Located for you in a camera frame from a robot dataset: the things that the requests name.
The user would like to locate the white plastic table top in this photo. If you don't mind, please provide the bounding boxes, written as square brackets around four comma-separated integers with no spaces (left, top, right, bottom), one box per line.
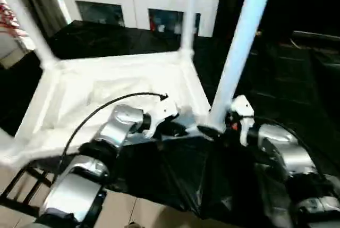
[0,49,221,170]

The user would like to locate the black mat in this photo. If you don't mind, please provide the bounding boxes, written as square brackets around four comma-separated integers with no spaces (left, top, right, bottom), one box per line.
[0,20,340,228]

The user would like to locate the long dark bar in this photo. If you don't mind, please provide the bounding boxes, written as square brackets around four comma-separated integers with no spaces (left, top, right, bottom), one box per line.
[291,30,340,40]

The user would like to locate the grey curtain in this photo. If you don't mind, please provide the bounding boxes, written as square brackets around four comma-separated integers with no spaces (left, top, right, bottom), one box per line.
[20,0,70,36]

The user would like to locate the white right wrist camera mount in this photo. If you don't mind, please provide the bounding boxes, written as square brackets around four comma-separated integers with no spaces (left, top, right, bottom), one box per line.
[230,95,255,146]

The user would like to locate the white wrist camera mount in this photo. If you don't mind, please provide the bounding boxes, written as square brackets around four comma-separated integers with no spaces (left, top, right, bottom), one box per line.
[147,95,180,139]
[230,95,255,146]

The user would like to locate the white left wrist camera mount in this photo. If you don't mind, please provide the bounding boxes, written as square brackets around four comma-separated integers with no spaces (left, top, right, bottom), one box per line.
[147,95,180,139]

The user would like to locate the black folding stand frame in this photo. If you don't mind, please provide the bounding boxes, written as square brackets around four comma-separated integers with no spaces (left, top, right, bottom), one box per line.
[0,163,58,217]

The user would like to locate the red wire clothes hangers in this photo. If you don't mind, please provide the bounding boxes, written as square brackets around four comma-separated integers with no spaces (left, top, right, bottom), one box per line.
[0,2,29,38]

